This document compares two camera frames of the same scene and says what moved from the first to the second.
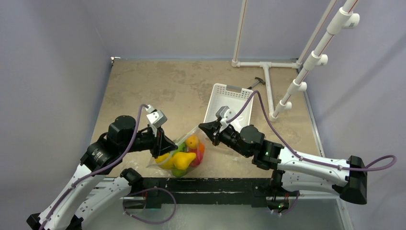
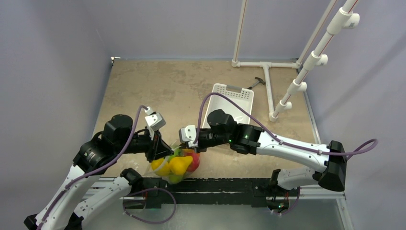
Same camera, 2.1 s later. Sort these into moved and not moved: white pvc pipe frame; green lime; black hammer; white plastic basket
Moved: green lime
Not moved: white plastic basket; white pvc pipe frame; black hammer
